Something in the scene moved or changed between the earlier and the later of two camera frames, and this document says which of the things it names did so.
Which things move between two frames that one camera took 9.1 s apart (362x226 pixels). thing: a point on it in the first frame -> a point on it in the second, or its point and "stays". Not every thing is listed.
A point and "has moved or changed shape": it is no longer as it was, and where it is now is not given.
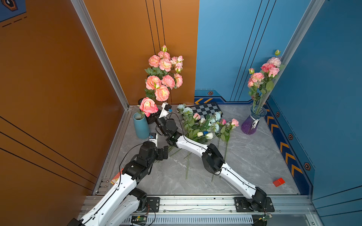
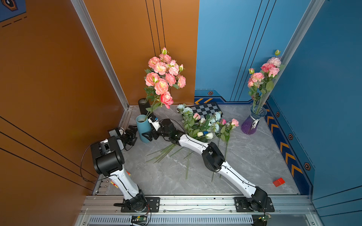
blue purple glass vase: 250,124 stays
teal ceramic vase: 141,125 stays
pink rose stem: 273,71 stays
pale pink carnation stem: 276,60 stays
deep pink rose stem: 147,106 -> 166,99
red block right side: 278,182 stays
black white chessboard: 204,109 stays
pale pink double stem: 178,61 has moved or changed shape
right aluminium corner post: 312,10 stays
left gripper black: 160,151 -> 132,134
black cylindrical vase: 151,118 -> 143,104
